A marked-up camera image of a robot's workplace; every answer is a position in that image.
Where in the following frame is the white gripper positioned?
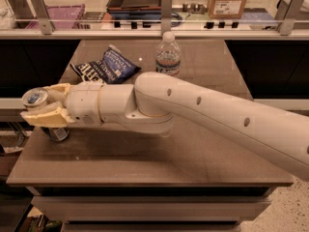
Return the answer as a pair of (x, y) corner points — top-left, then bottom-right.
(21, 82), (103, 128)

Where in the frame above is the silver redbull can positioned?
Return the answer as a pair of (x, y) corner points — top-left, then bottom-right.
(22, 87), (70, 142)

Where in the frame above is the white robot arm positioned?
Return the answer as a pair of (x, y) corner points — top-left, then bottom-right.
(21, 72), (309, 181)

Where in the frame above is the blue kettle chips bag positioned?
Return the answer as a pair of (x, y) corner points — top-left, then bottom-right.
(70, 44), (141, 84)

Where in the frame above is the purple plastic crate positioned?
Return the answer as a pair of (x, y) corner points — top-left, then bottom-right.
(26, 3), (87, 30)

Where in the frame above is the grey table drawer base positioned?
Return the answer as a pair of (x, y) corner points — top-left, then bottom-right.
(32, 196), (270, 232)

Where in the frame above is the clear plastic water bottle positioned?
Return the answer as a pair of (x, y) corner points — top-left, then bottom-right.
(155, 31), (181, 76)

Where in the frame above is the cardboard box with label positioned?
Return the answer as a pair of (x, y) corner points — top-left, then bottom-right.
(207, 0), (247, 19)

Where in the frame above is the left metal railing bracket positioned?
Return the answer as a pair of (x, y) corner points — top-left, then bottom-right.
(31, 0), (54, 35)

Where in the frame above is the metal railing bracket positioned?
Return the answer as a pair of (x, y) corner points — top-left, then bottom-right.
(161, 0), (172, 34)
(31, 0), (54, 35)
(277, 0), (304, 36)

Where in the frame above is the centre metal railing bracket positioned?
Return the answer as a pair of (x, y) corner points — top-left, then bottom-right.
(161, 0), (172, 34)

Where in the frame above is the right metal railing bracket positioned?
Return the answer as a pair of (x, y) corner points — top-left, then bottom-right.
(277, 0), (304, 36)

